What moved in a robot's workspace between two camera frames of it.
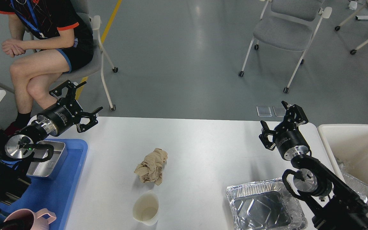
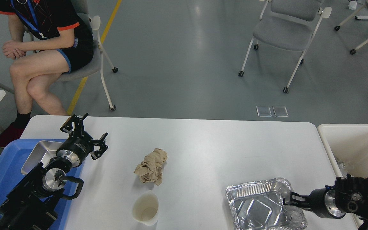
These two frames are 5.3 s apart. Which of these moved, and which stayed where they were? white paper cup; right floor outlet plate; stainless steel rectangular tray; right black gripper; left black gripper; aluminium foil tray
Moved: right black gripper; left black gripper
Stayed: right floor outlet plate; aluminium foil tray; white paper cup; stainless steel rectangular tray
